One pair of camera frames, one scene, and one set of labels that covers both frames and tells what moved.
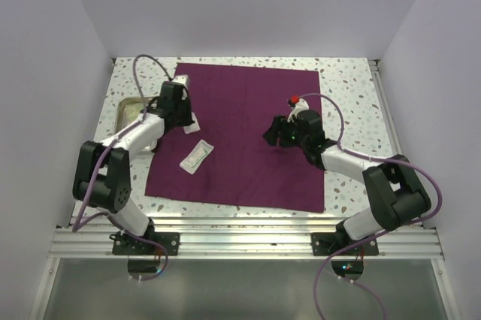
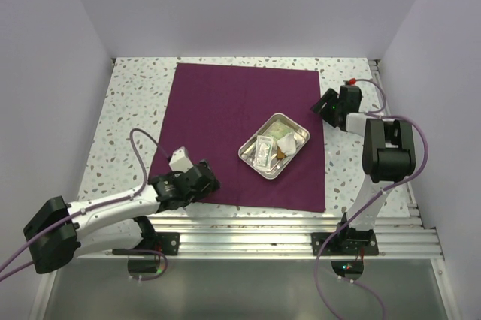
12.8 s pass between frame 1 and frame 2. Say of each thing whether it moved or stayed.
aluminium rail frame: stayed
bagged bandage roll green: moved
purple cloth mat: stayed
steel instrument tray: moved
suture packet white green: moved
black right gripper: moved
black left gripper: moved
